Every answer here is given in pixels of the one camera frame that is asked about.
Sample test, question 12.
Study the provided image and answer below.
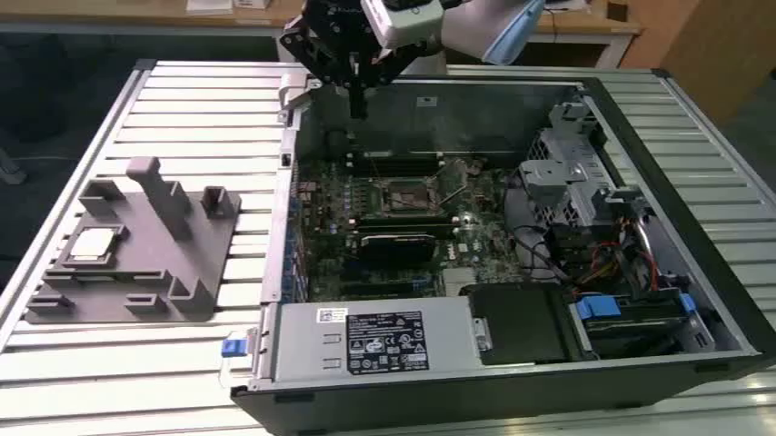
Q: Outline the black open PC case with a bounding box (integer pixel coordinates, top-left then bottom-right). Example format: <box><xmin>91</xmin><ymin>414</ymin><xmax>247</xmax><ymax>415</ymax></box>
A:
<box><xmin>230</xmin><ymin>72</ymin><xmax>776</xmax><ymax>436</ymax></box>

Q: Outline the grey flat cable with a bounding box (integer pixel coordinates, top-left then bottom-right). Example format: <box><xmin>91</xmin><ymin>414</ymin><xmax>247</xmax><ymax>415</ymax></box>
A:
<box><xmin>629</xmin><ymin>202</ymin><xmax>668</xmax><ymax>273</ymax></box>

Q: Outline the black internal cable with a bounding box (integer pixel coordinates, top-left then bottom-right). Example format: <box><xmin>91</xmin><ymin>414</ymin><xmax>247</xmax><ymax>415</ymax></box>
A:
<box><xmin>507</xmin><ymin>224</ymin><xmax>577</xmax><ymax>287</ymax></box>

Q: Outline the black CPU socket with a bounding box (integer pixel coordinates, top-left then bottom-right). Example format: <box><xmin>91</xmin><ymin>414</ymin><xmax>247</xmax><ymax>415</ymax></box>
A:
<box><xmin>375</xmin><ymin>176</ymin><xmax>441</xmax><ymax>214</ymax></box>

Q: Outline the black RAM stick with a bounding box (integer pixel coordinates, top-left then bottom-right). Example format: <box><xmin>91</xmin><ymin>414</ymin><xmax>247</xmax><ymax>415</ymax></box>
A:
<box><xmin>359</xmin><ymin>223</ymin><xmax>455</xmax><ymax>240</ymax></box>

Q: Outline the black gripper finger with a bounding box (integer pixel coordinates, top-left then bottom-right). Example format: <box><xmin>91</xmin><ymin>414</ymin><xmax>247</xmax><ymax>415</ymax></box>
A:
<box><xmin>358</xmin><ymin>43</ymin><xmax>427</xmax><ymax>119</ymax></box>
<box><xmin>279</xmin><ymin>17</ymin><xmax>361</xmax><ymax>119</ymax></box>

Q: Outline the green motherboard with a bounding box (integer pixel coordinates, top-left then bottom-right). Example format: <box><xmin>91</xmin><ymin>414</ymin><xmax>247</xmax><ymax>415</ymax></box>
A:
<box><xmin>290</xmin><ymin>156</ymin><xmax>569</xmax><ymax>303</ymax></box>

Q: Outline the grey chair leg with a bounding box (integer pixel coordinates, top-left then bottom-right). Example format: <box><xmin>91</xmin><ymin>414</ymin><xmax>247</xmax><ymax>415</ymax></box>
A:
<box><xmin>0</xmin><ymin>147</ymin><xmax>29</xmax><ymax>185</ymax></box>

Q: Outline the black plastic shroud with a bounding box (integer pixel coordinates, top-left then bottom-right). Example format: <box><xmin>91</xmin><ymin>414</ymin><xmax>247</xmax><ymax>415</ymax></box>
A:
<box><xmin>463</xmin><ymin>283</ymin><xmax>574</xmax><ymax>367</ymax></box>

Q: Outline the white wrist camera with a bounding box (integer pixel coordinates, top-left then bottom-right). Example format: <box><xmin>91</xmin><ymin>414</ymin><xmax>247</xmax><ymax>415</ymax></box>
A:
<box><xmin>361</xmin><ymin>0</ymin><xmax>449</xmax><ymax>50</ymax></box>

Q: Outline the grey case latch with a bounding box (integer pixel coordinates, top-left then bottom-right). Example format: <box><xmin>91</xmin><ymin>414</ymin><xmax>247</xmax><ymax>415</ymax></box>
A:
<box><xmin>276</xmin><ymin>74</ymin><xmax>311</xmax><ymax>124</ymax></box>

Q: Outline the hard disk in blue carrier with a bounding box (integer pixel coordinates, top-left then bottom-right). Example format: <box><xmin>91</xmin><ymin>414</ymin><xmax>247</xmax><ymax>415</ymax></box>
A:
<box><xmin>572</xmin><ymin>292</ymin><xmax>698</xmax><ymax>360</ymax></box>

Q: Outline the white paper sheet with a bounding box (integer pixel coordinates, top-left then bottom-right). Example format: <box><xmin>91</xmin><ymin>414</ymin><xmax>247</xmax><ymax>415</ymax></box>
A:
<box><xmin>184</xmin><ymin>0</ymin><xmax>235</xmax><ymax>14</ymax></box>

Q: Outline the red wire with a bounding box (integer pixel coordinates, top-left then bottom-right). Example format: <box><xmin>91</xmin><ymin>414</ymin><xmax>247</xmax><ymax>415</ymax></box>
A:
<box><xmin>641</xmin><ymin>252</ymin><xmax>664</xmax><ymax>292</ymax></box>

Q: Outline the silver drive cage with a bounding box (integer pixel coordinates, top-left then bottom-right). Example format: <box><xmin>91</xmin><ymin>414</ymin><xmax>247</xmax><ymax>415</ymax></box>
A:
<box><xmin>518</xmin><ymin>102</ymin><xmax>653</xmax><ymax>228</ymax></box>

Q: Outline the wooden cabinet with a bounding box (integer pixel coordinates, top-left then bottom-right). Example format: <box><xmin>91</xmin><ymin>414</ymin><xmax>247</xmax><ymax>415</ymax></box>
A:
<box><xmin>621</xmin><ymin>0</ymin><xmax>776</xmax><ymax>128</ymax></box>

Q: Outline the yellow wire bundle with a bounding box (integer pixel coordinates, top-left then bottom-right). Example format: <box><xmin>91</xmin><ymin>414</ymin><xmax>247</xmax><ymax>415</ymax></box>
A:
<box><xmin>572</xmin><ymin>261</ymin><xmax>620</xmax><ymax>283</ymax></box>

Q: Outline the black graphics card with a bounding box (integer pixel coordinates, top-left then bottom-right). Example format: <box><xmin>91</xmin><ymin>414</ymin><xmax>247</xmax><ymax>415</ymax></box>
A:
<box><xmin>357</xmin><ymin>233</ymin><xmax>437</xmax><ymax>264</ymax></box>

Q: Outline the silver power supply handle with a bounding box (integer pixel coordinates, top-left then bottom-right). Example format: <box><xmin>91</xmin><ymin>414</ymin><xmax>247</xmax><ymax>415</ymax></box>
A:
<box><xmin>216</xmin><ymin>326</ymin><xmax>271</xmax><ymax>391</ymax></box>

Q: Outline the grey plastic parts rack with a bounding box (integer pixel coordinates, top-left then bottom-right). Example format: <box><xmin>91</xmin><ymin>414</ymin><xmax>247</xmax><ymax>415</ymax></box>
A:
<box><xmin>23</xmin><ymin>156</ymin><xmax>243</xmax><ymax>324</ymax></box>

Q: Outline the silver disk bay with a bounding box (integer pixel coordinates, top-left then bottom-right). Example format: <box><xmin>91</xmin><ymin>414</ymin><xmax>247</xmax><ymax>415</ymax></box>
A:
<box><xmin>566</xmin><ymin>272</ymin><xmax>720</xmax><ymax>362</ymax></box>

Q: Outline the silver power supply unit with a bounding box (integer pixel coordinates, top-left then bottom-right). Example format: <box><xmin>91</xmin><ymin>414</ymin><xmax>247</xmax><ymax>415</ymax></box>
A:
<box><xmin>266</xmin><ymin>302</ymin><xmax>486</xmax><ymax>382</ymax></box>

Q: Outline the silver square CPU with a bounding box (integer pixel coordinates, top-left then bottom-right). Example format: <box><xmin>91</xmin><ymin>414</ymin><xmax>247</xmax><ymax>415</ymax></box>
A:
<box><xmin>67</xmin><ymin>226</ymin><xmax>123</xmax><ymax>261</ymax></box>

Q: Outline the silver chipset heat sink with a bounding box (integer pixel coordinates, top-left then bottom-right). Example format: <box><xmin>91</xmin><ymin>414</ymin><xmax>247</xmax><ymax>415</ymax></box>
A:
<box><xmin>443</xmin><ymin>267</ymin><xmax>479</xmax><ymax>296</ymax></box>

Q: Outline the wooden desk white frame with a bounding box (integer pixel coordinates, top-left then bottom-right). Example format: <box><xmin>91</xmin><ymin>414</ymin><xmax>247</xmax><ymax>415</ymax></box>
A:
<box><xmin>0</xmin><ymin>0</ymin><xmax>645</xmax><ymax>69</ymax></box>

